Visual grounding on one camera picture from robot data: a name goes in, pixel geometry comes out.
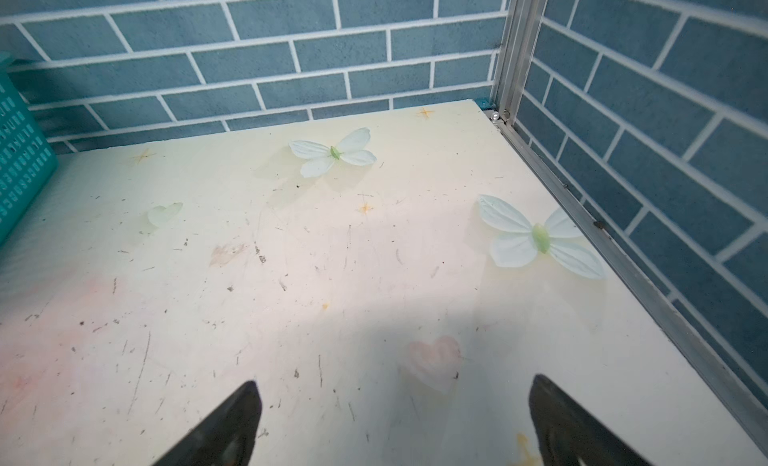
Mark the teal plastic basket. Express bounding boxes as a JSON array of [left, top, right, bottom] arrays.
[[0, 52, 58, 240]]

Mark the aluminium corner post right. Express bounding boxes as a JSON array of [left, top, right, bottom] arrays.
[[491, 0, 547, 126]]

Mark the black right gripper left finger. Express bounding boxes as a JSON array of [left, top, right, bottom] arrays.
[[154, 380, 262, 466]]

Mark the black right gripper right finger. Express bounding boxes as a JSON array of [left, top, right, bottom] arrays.
[[528, 374, 650, 466]]

